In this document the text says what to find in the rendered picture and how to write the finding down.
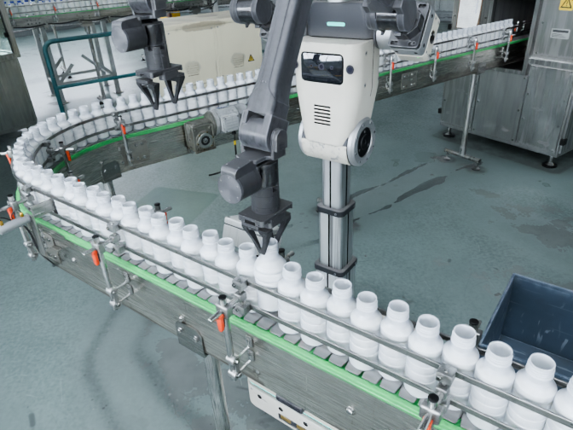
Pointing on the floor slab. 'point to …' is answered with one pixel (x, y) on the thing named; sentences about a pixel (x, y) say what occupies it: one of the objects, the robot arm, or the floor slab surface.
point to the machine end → (521, 83)
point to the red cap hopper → (73, 65)
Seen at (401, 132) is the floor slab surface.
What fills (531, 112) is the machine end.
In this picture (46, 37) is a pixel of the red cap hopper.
